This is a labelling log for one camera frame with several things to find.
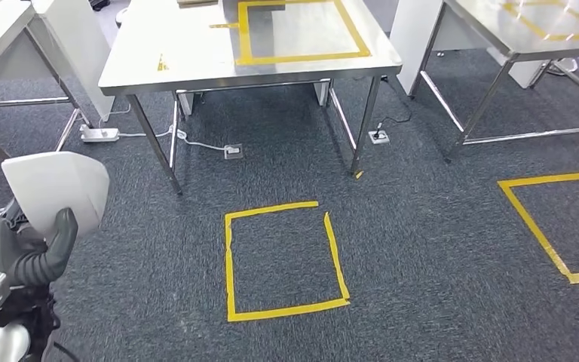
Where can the yellow floor tape square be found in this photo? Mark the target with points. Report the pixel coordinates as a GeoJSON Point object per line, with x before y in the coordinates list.
{"type": "Point", "coordinates": [229, 265]}
{"type": "Point", "coordinates": [544, 180]}

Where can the round silver floor base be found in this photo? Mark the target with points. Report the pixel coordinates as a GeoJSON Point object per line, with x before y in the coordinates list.
{"type": "Point", "coordinates": [561, 66]}

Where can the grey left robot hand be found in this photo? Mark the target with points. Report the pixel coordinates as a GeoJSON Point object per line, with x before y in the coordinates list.
{"type": "Point", "coordinates": [15, 250]}

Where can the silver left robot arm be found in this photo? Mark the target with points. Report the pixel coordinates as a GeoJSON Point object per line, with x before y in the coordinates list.
{"type": "Point", "coordinates": [0, 345]}

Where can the small yellow tape mark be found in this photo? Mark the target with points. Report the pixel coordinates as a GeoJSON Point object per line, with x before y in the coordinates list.
{"type": "Point", "coordinates": [162, 62]}

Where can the white plastic shell part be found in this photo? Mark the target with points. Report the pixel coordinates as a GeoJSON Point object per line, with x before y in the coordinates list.
{"type": "Point", "coordinates": [55, 185]}

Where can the white power strip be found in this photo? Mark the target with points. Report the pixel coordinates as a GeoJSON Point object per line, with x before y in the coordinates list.
{"type": "Point", "coordinates": [99, 134]}

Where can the small yellow tape piece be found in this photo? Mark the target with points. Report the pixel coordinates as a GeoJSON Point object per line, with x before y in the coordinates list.
{"type": "Point", "coordinates": [359, 175]}

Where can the yellow tape on workbench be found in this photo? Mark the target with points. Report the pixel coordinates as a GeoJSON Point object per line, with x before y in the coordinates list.
{"type": "Point", "coordinates": [244, 35]}

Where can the white panel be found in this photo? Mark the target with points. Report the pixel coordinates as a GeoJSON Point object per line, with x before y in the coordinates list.
{"type": "Point", "coordinates": [414, 40]}
{"type": "Point", "coordinates": [75, 50]}

